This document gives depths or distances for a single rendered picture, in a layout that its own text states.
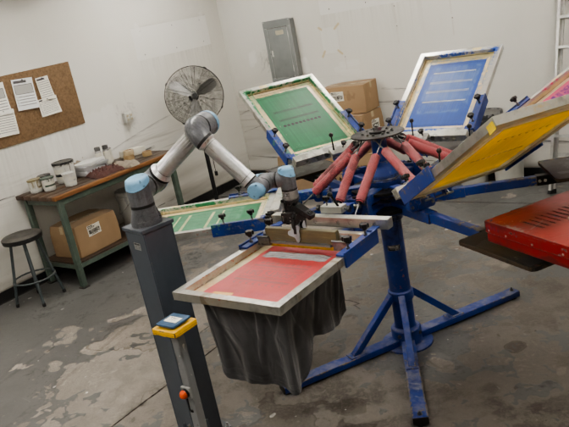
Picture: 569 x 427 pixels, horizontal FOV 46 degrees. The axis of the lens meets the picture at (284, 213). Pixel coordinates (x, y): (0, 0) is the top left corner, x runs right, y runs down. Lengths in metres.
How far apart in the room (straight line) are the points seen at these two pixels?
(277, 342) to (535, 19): 4.69
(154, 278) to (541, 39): 4.62
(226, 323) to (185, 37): 5.55
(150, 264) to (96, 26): 4.36
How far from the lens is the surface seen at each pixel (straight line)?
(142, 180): 3.20
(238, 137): 8.64
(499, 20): 6.88
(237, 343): 2.98
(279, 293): 2.78
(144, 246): 3.23
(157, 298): 3.33
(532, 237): 2.63
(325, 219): 3.33
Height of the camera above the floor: 2.07
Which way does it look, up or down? 17 degrees down
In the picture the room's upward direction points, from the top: 11 degrees counter-clockwise
